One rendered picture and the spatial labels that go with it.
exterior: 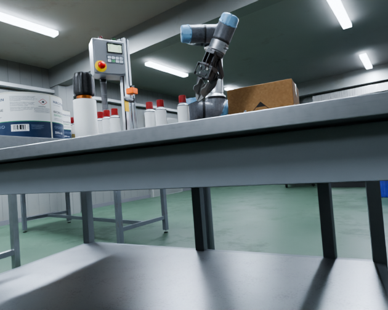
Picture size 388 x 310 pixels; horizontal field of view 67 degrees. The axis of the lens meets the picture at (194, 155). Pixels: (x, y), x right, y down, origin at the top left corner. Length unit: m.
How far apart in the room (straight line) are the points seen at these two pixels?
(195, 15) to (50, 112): 3.22
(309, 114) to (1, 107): 0.87
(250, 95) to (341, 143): 1.09
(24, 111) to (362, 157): 0.87
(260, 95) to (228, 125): 1.08
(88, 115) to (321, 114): 1.03
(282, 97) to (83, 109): 0.84
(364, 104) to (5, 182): 0.60
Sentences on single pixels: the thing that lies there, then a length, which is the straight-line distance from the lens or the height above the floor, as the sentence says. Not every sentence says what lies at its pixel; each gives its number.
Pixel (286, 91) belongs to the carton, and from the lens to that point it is 1.38.
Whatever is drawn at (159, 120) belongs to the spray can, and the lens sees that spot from 1.35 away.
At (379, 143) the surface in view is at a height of 0.79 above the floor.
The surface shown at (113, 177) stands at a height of 0.77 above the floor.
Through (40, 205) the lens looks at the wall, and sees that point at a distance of 6.19.
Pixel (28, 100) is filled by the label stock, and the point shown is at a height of 1.00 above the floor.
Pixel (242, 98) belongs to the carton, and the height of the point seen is 1.07.
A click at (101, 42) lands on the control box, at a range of 1.73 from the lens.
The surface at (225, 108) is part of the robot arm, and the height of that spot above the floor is 1.07.
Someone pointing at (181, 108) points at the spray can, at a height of 1.02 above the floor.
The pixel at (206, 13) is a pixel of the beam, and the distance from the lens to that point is 3.94.
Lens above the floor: 0.78
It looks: 2 degrees up
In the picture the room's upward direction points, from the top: 4 degrees counter-clockwise
